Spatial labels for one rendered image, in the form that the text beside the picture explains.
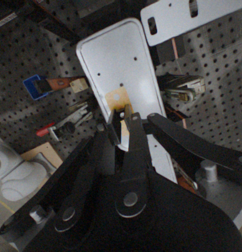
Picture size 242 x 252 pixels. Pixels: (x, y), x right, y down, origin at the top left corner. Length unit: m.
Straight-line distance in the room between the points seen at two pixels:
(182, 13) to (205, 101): 0.54
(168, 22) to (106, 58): 0.21
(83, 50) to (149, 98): 0.27
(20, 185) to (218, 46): 1.31
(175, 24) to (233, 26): 0.49
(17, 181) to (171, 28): 1.02
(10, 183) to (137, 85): 0.86
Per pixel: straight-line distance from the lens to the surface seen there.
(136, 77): 0.46
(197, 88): 0.48
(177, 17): 0.51
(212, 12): 0.55
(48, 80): 0.36
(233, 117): 1.05
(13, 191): 0.98
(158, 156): 0.59
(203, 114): 0.93
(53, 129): 0.31
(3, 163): 0.94
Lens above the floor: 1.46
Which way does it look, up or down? 67 degrees down
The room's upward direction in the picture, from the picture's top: 175 degrees counter-clockwise
